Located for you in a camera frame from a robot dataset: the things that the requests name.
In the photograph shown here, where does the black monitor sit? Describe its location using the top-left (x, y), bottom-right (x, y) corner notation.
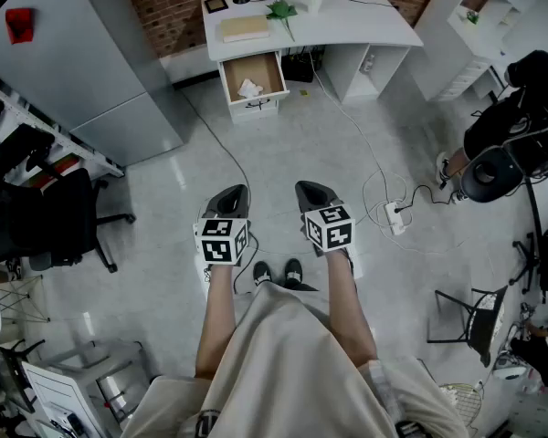
top-left (0, 342), bottom-right (36, 414)

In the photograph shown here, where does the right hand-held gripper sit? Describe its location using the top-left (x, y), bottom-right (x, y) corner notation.
top-left (294, 180), bottom-right (356, 257)

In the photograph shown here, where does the white desk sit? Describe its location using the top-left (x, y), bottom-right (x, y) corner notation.
top-left (201, 0), bottom-right (425, 125)

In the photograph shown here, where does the person's left forearm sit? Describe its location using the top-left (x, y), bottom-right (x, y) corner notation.
top-left (195, 262), bottom-right (238, 381)

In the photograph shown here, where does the white cart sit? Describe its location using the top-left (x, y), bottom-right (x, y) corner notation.
top-left (20, 360), bottom-right (109, 438)

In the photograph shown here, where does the white power cable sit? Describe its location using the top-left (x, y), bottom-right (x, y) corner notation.
top-left (308, 52), bottom-right (415, 245)

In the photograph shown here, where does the black frame chair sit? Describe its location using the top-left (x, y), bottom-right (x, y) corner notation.
top-left (427, 284), bottom-right (509, 368)

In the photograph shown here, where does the white metal rack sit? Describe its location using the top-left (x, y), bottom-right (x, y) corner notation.
top-left (0, 75), bottom-right (127, 180)

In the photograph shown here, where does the white power strip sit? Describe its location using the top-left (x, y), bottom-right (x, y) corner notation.
top-left (383, 201), bottom-right (406, 236)

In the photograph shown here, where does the white plastic bag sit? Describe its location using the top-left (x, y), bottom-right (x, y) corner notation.
top-left (236, 78), bottom-right (265, 99)

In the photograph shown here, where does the grey fridge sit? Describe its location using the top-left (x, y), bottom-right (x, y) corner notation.
top-left (0, 0), bottom-right (197, 168)

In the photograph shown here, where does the person's beige shirt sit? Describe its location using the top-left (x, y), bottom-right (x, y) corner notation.
top-left (118, 280), bottom-right (471, 438)

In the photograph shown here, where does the green artificial leaf stem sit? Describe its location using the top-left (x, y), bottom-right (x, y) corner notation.
top-left (265, 0), bottom-right (299, 43)

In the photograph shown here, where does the person's right forearm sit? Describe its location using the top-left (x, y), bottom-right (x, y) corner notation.
top-left (323, 249), bottom-right (378, 368)

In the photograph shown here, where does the grey metal stool frame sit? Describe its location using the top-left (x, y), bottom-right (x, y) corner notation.
top-left (40, 338), bottom-right (150, 423)

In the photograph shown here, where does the black crate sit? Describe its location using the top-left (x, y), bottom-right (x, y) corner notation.
top-left (281, 46), bottom-right (326, 84)

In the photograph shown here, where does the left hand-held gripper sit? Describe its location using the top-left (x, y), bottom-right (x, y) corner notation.
top-left (193, 183), bottom-right (251, 267)

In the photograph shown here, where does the person's left black shoe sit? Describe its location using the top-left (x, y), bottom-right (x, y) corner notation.
top-left (252, 261), bottom-right (272, 287)

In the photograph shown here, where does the person's black shoe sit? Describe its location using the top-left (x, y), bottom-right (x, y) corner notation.
top-left (284, 257), bottom-right (304, 290)
top-left (252, 261), bottom-right (272, 287)

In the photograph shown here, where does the wooden drawer white front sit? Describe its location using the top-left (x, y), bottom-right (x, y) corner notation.
top-left (217, 51), bottom-right (291, 125)

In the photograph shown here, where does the badminton racket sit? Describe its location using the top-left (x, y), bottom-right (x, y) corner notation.
top-left (437, 381), bottom-right (485, 428)

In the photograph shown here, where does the person's right black shoe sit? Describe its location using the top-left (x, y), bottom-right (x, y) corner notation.
top-left (284, 257), bottom-right (304, 290)

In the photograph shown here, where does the grey floor cable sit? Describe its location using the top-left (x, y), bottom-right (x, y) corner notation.
top-left (180, 87), bottom-right (261, 291)

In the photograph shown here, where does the red fridge holder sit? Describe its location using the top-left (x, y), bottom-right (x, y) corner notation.
top-left (5, 7), bottom-right (35, 45)

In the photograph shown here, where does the beige book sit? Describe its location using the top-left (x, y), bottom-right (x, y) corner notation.
top-left (219, 15), bottom-right (271, 44)

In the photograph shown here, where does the black power cable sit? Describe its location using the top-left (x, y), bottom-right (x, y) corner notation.
top-left (395, 184), bottom-right (458, 212)

